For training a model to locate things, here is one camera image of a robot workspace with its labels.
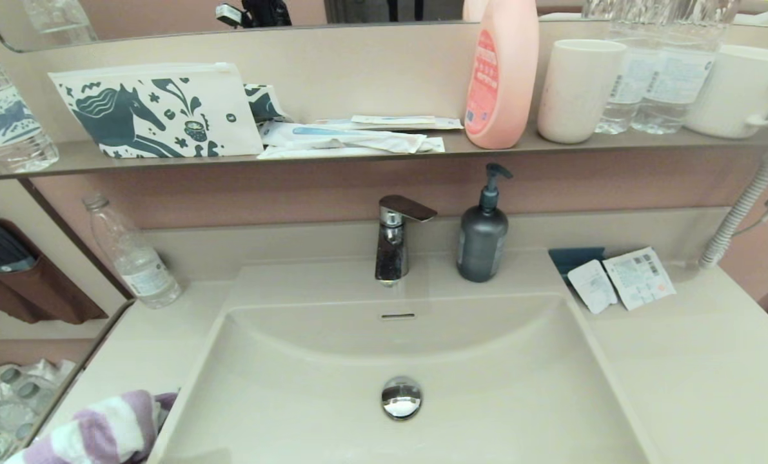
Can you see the slim clear plastic bottle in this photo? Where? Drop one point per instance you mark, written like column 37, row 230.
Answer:
column 138, row 270

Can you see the white toothbrush packet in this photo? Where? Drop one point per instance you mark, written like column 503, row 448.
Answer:
column 358, row 138

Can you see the purple white striped towel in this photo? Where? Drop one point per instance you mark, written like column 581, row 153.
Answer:
column 100, row 432

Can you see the chrome lever faucet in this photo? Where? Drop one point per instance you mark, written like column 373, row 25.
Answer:
column 391, row 251

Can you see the grey wall shelf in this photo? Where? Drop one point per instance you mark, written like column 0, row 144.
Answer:
column 358, row 162

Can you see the large white printed sachet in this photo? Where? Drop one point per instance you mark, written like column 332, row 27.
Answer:
column 640, row 278

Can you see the dark grey soap pump bottle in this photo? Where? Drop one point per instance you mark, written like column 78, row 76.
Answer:
column 482, row 245

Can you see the clear ribbed water bottle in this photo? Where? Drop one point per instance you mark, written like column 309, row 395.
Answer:
column 679, row 84
column 623, row 84

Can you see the pink lotion bottle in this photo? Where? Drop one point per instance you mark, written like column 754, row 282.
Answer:
column 502, row 77

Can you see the white horse print pouch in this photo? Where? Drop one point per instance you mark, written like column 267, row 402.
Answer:
column 164, row 111

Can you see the chrome drain stopper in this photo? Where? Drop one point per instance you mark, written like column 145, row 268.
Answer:
column 402, row 397

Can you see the small white sachet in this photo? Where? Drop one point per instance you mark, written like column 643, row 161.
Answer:
column 592, row 287

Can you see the water bottle with horse label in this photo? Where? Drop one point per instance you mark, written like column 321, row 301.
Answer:
column 9, row 119

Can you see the small horse print packet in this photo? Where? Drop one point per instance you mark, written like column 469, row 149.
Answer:
column 264, row 103

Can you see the clear plastic wrapped items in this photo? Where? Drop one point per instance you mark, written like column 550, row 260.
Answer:
column 9, row 406

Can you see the wall mirror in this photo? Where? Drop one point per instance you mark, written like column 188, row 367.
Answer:
column 164, row 13

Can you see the flat white amenity packet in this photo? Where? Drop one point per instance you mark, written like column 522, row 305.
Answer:
column 396, row 122

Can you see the teal tray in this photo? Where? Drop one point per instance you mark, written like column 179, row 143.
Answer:
column 572, row 258

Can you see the beige ceramic sink basin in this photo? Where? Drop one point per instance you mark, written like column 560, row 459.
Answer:
column 519, row 386

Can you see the long thin white packet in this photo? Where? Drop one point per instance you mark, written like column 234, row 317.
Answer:
column 319, row 153

